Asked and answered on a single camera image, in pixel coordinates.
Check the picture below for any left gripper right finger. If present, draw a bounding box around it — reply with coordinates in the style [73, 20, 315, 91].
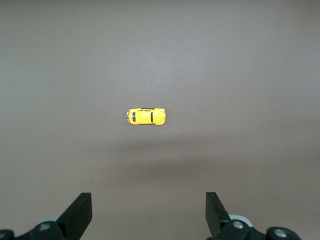
[205, 191, 231, 240]

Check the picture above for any yellow beetle toy car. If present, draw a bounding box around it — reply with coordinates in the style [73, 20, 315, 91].
[124, 107, 167, 126]

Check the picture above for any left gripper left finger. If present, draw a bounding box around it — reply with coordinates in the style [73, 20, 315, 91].
[56, 191, 93, 240]

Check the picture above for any black left camera bracket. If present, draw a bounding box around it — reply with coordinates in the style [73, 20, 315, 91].
[0, 214, 301, 240]

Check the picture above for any brown table mat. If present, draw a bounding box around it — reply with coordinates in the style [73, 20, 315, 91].
[0, 0, 320, 240]

